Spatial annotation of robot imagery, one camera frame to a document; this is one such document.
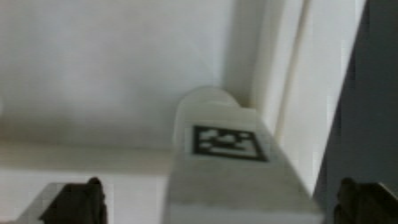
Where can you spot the white square tabletop tray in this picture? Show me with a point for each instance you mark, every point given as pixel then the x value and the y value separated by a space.
pixel 101 60

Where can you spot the white table leg with tag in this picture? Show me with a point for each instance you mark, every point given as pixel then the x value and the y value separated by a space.
pixel 232 183

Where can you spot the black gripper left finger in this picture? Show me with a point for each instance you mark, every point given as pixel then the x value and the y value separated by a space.
pixel 74 208

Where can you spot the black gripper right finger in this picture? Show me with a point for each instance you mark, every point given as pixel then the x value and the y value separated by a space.
pixel 366 203

